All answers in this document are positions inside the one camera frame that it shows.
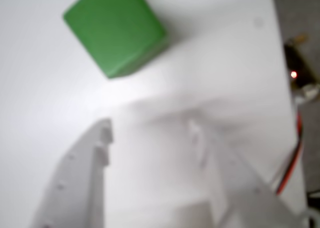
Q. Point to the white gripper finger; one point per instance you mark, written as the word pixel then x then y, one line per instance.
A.
pixel 240 198
pixel 75 183

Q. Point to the green cube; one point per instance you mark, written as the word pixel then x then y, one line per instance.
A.
pixel 112 30

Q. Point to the dark controller circuit board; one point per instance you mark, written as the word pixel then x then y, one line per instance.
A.
pixel 297 60

